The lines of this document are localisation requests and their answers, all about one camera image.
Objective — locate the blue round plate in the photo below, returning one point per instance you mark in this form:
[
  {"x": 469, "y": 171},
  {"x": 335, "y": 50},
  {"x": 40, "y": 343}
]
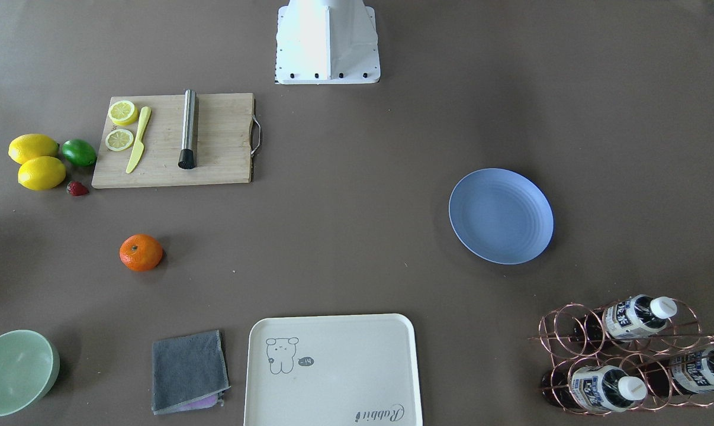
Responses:
[{"x": 501, "y": 216}]

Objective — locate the orange mandarin fruit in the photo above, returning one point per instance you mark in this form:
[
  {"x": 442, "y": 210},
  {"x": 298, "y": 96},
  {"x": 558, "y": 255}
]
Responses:
[{"x": 141, "y": 252}]

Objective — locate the cream rabbit tray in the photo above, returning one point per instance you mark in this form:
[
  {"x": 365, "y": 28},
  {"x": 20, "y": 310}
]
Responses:
[{"x": 333, "y": 370}]

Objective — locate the steel muddler black tip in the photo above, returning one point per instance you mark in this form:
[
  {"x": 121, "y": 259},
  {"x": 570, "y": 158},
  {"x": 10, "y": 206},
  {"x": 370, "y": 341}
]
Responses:
[{"x": 188, "y": 154}]

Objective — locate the grey folded cloth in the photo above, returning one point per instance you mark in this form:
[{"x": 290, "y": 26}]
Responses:
[{"x": 188, "y": 373}]

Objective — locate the yellow plastic knife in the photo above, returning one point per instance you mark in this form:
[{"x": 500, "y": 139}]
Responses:
[{"x": 138, "y": 147}]

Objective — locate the lemon slice upper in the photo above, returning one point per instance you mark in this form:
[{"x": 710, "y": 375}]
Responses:
[{"x": 119, "y": 140}]

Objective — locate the lemon slice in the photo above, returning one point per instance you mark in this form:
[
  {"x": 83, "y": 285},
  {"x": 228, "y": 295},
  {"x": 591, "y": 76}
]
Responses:
[
  {"x": 123, "y": 113},
  {"x": 119, "y": 140}
]

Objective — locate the lemon slice lower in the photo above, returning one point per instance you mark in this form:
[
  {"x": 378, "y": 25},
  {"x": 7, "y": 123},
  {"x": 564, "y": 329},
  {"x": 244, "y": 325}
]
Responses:
[{"x": 123, "y": 113}]

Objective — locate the red strawberry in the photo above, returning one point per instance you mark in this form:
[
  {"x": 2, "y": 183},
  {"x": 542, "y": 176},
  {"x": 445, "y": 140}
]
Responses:
[{"x": 75, "y": 188}]

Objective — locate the green lime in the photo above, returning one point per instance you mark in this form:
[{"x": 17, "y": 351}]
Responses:
[{"x": 79, "y": 153}]

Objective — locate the tea bottle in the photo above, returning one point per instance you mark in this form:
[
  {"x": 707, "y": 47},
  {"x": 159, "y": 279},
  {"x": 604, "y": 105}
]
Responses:
[
  {"x": 593, "y": 389},
  {"x": 688, "y": 374},
  {"x": 629, "y": 319}
]

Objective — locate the tea bottle middle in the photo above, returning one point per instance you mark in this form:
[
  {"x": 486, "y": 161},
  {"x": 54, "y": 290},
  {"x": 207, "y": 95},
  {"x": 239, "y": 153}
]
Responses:
[{"x": 593, "y": 389}]

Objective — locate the yellow lemon near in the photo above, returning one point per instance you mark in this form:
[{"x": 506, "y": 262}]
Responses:
[{"x": 42, "y": 173}]

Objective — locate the yellow lemon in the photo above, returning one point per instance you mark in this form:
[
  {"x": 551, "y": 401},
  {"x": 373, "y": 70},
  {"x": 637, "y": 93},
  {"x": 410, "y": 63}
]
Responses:
[
  {"x": 31, "y": 145},
  {"x": 42, "y": 173}
]

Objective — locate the yellow lemon far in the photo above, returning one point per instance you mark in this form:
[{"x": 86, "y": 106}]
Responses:
[{"x": 31, "y": 145}]

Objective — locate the green bowl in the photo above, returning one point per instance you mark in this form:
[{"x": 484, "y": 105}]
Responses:
[{"x": 29, "y": 365}]

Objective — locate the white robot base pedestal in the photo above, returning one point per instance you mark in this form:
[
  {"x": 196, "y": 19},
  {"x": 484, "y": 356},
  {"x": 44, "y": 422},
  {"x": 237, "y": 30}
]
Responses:
[{"x": 326, "y": 43}]

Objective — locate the copper wire bottle rack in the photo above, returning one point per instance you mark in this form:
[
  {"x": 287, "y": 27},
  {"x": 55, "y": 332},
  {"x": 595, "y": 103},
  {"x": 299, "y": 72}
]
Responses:
[{"x": 682, "y": 334}]

